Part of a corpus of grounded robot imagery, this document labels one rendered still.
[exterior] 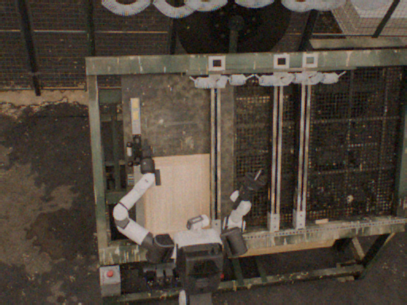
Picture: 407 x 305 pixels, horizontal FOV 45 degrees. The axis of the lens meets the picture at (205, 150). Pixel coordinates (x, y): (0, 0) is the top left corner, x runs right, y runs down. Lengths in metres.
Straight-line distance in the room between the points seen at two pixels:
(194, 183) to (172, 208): 0.22
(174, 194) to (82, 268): 1.33
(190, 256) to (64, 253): 1.85
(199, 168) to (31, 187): 2.02
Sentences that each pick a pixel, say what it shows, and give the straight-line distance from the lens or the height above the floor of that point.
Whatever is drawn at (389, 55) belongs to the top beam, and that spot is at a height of 1.90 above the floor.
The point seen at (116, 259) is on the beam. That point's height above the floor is 0.84.
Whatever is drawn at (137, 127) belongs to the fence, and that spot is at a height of 1.54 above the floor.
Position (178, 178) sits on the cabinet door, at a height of 1.23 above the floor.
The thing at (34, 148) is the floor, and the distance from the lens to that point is 5.06.
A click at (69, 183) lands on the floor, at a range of 4.74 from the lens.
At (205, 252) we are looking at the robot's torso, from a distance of 2.71.
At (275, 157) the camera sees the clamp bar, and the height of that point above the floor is 1.33.
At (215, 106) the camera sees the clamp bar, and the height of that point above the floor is 1.63.
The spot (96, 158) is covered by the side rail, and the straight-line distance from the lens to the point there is 3.07.
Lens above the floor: 3.73
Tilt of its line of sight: 48 degrees down
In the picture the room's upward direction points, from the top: 10 degrees clockwise
